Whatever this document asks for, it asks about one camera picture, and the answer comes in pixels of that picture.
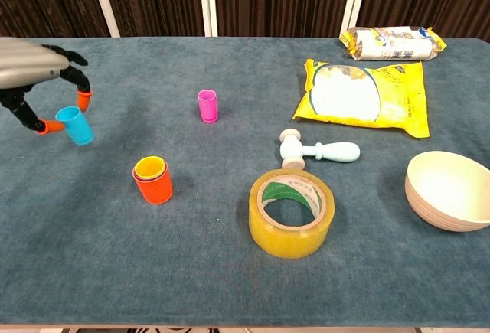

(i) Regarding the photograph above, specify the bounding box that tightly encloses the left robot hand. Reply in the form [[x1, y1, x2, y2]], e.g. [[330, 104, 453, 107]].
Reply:
[[0, 38, 94, 136]]

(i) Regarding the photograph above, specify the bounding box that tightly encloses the cyan plastic cup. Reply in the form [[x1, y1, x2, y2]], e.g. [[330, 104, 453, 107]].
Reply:
[[55, 106, 95, 147]]

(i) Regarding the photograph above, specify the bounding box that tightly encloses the yellow plastic cup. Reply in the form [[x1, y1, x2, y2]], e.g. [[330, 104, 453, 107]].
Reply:
[[134, 155, 167, 180]]

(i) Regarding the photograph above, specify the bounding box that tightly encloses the pink plastic cup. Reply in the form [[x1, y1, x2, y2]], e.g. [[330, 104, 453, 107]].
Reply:
[[197, 89, 220, 124]]

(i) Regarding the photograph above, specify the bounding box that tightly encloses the orange plastic cup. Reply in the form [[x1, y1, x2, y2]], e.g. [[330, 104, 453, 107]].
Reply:
[[132, 163, 174, 206]]

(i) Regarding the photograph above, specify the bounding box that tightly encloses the teal table cloth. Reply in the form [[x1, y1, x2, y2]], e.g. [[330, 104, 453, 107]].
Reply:
[[0, 36, 490, 328]]

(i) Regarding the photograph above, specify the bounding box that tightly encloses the yellow packing tape roll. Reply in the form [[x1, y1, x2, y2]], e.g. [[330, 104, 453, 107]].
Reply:
[[248, 168, 336, 260]]

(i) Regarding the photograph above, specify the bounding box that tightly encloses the large yellow snack bag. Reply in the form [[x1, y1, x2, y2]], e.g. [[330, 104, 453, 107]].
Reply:
[[292, 58, 431, 139]]

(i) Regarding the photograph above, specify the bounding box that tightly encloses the light blue toy hammer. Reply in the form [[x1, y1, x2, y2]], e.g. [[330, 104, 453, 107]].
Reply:
[[278, 128, 361, 170]]

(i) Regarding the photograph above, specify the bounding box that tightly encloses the small white yellow snack pack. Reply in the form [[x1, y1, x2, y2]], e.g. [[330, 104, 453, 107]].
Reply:
[[339, 25, 448, 62]]

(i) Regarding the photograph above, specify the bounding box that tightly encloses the cream bowl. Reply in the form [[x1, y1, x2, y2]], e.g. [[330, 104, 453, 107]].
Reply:
[[404, 150, 490, 233]]

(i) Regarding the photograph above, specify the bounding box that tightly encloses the white partition post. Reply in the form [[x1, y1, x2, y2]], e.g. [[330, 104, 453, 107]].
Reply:
[[86, 0, 121, 38], [197, 0, 218, 38], [339, 0, 371, 38]]

